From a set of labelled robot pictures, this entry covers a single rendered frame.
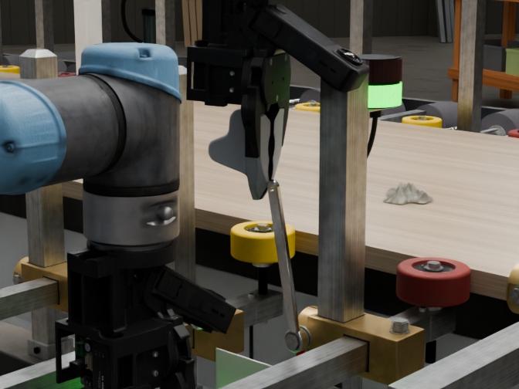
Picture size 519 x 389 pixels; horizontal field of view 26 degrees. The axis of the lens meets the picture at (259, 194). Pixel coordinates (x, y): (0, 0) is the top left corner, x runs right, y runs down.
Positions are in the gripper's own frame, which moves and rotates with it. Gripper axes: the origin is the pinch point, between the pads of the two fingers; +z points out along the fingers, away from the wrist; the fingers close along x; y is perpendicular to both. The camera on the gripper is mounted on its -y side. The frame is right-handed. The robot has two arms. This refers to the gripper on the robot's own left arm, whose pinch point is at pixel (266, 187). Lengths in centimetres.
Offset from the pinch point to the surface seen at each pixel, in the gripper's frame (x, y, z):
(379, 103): -8.2, -8.8, -8.1
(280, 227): 0.1, -1.8, 3.8
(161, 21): -156, 89, 0
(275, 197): 0.9, -1.4, 0.7
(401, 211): -41.4, -3.7, 11.6
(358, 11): -135, 31, -7
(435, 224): -36.4, -9.4, 11.4
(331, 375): 3.5, -8.8, 16.9
